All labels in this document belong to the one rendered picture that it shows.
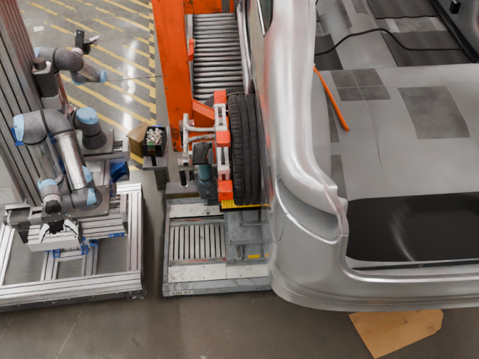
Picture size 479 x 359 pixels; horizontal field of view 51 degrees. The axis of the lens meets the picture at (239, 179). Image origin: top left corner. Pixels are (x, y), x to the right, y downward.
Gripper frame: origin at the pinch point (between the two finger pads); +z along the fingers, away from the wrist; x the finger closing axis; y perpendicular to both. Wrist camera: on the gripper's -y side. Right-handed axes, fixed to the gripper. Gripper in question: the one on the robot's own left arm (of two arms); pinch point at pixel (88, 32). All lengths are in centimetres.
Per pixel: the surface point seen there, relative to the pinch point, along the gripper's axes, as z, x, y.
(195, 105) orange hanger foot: -18, 74, 29
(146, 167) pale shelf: -39, 46, 73
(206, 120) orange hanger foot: -23, 83, 36
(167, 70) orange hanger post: -29, 58, -3
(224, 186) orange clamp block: -91, 103, 21
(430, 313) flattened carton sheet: -106, 244, 90
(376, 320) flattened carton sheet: -114, 211, 95
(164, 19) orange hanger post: -29, 55, -35
